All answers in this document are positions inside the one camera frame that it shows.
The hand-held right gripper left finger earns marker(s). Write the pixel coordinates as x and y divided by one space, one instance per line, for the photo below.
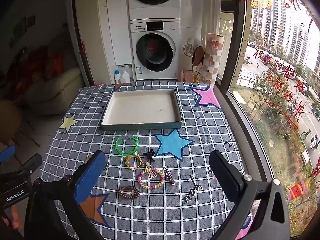
90 177

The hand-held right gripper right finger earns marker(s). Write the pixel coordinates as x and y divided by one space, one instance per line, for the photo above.
225 177

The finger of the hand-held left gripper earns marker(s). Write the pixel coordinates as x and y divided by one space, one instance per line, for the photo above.
6 153
31 163

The silver pink heart pendant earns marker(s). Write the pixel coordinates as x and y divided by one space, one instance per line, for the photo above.
106 165

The silver hair clip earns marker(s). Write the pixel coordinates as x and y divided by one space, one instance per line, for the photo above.
170 176

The black hair claw clip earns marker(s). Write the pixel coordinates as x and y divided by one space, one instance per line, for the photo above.
150 153

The green cardboard tray box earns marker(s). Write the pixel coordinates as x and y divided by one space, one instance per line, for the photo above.
142 107

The person's left hand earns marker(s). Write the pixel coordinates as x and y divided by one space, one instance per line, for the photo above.
15 221

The checked tablecloth with stars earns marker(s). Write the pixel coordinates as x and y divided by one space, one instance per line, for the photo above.
200 120

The red lantern window sticker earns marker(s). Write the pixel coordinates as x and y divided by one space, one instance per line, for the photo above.
297 189

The cream sofa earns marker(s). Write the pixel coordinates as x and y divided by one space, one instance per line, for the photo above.
55 87

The red cushion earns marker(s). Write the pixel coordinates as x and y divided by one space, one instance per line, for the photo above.
42 62

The white bottle with blue cap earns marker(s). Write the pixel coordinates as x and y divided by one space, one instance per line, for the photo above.
117 77

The white detergent bottle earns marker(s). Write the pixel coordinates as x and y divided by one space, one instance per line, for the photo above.
125 77

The pink slippers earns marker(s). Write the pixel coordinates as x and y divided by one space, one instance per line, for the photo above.
186 75

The translucent white jug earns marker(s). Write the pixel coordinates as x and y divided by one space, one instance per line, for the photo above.
125 68

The rolled pink checked mat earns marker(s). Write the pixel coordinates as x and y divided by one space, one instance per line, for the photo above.
212 57

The white washing machine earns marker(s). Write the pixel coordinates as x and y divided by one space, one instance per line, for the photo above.
170 65

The brown slipper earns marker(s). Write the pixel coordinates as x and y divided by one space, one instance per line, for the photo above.
198 55

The red lettering window sticker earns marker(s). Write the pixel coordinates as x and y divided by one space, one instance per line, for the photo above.
275 62

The white tall cabinet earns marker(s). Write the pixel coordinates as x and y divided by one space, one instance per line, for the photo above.
112 17

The white tumble dryer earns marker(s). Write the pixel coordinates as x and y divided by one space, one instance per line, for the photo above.
135 5

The dark window frame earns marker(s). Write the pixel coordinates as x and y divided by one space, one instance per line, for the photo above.
235 55

